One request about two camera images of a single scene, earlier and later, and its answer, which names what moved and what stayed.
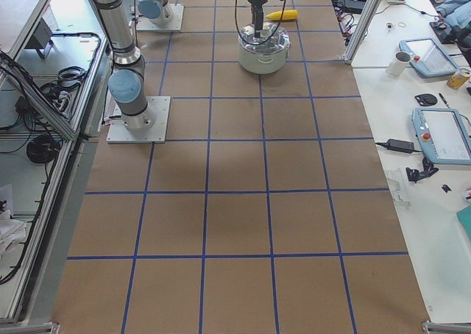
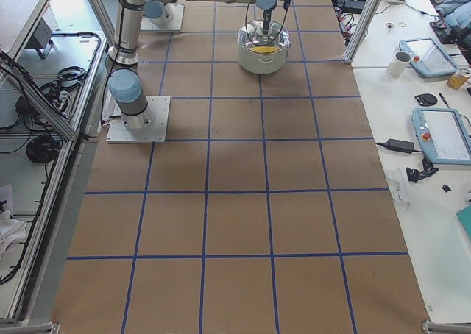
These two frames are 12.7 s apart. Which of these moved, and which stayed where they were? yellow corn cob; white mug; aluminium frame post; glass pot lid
Moved: yellow corn cob
Stayed: aluminium frame post; glass pot lid; white mug
